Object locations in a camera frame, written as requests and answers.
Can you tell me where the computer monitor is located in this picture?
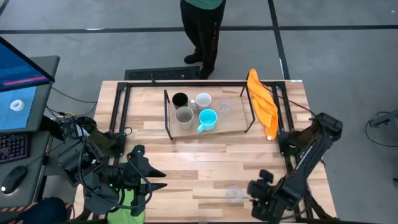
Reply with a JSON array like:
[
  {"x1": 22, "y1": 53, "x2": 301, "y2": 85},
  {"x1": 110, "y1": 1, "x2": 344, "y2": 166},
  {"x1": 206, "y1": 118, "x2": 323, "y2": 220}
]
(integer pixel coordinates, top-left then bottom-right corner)
[{"x1": 0, "y1": 36, "x2": 56, "y2": 93}]

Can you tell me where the person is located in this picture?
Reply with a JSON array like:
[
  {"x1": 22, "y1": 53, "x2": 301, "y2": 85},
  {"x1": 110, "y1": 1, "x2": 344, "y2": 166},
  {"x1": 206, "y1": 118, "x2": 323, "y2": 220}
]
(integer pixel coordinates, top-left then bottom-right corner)
[{"x1": 180, "y1": 0, "x2": 227, "y2": 80}]

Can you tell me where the grey desk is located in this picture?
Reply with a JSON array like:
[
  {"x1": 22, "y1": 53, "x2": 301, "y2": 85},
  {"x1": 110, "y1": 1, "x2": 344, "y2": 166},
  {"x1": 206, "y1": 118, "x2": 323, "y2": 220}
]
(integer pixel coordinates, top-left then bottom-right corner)
[{"x1": 0, "y1": 55, "x2": 61, "y2": 208}]

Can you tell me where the black computer mouse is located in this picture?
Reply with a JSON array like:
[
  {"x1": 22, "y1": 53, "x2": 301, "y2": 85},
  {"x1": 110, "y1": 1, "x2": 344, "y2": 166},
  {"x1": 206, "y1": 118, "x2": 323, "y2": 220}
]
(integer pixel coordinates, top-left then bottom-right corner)
[{"x1": 0, "y1": 166, "x2": 28, "y2": 195}]

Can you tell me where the beige cup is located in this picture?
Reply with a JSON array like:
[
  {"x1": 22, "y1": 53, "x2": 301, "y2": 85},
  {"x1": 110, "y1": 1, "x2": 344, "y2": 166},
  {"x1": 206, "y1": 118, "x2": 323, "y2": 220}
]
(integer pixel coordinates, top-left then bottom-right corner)
[{"x1": 174, "y1": 106, "x2": 195, "y2": 130}]

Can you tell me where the green cloth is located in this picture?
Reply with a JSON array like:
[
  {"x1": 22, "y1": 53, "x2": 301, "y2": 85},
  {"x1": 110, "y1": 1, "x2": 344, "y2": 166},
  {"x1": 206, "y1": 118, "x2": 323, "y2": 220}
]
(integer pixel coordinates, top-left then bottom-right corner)
[{"x1": 106, "y1": 177, "x2": 146, "y2": 224}]

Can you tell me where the clear glass mug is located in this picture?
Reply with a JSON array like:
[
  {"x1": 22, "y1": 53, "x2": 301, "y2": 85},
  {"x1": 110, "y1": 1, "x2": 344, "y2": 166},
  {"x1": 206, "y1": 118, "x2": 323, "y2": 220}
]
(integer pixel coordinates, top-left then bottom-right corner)
[
  {"x1": 217, "y1": 100, "x2": 233, "y2": 114},
  {"x1": 225, "y1": 185, "x2": 247, "y2": 204}
]

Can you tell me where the thin black floor cable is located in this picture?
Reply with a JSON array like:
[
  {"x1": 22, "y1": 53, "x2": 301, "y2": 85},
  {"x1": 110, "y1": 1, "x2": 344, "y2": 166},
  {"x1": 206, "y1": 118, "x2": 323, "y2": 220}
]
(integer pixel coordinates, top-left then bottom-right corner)
[{"x1": 50, "y1": 86, "x2": 98, "y2": 104}]

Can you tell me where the black metal table frame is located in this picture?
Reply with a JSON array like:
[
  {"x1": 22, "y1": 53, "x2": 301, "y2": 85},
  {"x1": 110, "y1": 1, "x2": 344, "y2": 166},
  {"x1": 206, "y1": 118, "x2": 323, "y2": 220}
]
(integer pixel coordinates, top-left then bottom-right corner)
[{"x1": 81, "y1": 80, "x2": 337, "y2": 224}]

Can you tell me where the black cup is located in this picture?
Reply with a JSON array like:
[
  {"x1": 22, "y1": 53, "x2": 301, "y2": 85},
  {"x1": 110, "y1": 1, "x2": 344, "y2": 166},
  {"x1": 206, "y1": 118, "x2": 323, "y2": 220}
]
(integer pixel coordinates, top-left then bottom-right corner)
[{"x1": 171, "y1": 91, "x2": 190, "y2": 111}]

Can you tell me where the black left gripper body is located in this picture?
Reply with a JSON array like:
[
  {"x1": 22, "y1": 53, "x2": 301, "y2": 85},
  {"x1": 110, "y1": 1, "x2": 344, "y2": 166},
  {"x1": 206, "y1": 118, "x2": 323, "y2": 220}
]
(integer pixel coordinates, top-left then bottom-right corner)
[{"x1": 123, "y1": 144, "x2": 150, "y2": 217}]

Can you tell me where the grey white patterned cup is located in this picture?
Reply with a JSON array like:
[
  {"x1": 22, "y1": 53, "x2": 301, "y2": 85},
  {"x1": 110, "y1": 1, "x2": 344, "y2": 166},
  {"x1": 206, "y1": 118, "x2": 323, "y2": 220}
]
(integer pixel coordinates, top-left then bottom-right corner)
[{"x1": 189, "y1": 91, "x2": 213, "y2": 111}]

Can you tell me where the orange cloth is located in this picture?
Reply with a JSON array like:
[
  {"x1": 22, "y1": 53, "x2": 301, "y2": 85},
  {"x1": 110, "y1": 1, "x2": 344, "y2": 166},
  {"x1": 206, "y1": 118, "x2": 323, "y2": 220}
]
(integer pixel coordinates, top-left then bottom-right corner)
[{"x1": 246, "y1": 68, "x2": 279, "y2": 141}]

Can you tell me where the teal mug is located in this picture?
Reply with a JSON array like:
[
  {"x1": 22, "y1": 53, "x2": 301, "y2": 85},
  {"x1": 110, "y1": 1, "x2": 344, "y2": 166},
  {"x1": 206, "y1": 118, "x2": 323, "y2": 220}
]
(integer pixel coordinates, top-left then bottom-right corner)
[{"x1": 197, "y1": 108, "x2": 219, "y2": 134}]

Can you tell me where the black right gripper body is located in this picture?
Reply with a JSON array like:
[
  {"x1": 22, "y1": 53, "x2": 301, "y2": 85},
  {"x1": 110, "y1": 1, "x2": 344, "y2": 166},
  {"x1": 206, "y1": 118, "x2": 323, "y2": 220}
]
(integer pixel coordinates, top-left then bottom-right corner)
[{"x1": 252, "y1": 169, "x2": 282, "y2": 222}]

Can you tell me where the white tape roll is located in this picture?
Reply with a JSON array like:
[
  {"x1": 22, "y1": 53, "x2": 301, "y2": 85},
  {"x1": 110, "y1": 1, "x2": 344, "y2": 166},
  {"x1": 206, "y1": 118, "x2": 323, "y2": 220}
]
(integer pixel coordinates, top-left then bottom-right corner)
[{"x1": 9, "y1": 99, "x2": 25, "y2": 112}]

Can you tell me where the black device with cable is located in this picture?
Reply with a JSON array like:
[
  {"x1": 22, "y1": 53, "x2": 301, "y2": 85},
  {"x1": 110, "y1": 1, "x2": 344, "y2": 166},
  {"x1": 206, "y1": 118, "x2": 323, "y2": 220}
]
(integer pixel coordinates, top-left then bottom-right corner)
[{"x1": 364, "y1": 108, "x2": 398, "y2": 147}]

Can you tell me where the black floor vent grille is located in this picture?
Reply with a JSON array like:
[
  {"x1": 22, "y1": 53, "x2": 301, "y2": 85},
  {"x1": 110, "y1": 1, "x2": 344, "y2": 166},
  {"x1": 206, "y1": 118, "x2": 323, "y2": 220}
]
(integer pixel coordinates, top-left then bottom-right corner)
[{"x1": 124, "y1": 65, "x2": 201, "y2": 81}]

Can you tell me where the backlit keyboard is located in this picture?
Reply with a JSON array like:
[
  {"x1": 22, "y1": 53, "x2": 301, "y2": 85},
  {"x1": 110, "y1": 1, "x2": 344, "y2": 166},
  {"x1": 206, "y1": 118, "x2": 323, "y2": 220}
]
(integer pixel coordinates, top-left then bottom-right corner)
[{"x1": 0, "y1": 133, "x2": 30, "y2": 165}]

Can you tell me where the dark blue seat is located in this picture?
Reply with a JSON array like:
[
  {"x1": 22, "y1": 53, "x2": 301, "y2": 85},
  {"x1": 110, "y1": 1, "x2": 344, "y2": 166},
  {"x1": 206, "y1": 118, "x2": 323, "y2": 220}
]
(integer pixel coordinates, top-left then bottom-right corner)
[{"x1": 13, "y1": 197, "x2": 68, "y2": 224}]

